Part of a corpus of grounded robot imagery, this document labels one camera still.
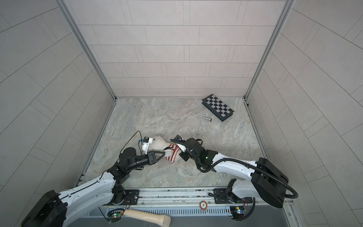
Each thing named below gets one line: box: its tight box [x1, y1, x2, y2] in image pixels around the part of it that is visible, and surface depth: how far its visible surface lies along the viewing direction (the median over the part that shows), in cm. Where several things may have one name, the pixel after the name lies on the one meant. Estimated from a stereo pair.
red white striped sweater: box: [163, 143, 181, 163], surface depth 78 cm
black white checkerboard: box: [201, 93, 235, 122], surface depth 108 cm
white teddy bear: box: [147, 135, 171, 158], surface depth 80 cm
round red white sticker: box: [199, 200, 208, 210], surface depth 71 cm
